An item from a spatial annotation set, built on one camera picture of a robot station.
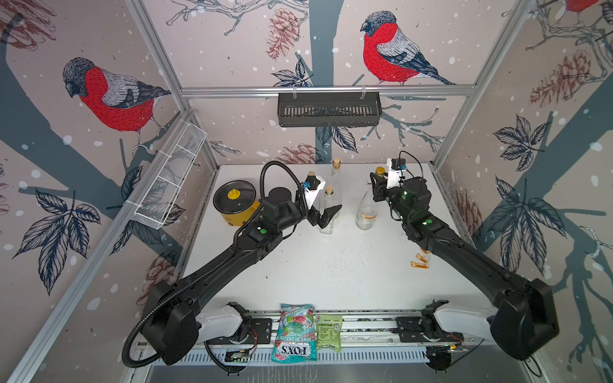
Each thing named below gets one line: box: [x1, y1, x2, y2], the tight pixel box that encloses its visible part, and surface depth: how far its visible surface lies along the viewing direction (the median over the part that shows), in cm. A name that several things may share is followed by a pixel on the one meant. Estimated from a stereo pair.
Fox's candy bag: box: [270, 304, 317, 364], surface depth 71 cm
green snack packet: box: [316, 314, 343, 353], surface depth 74 cm
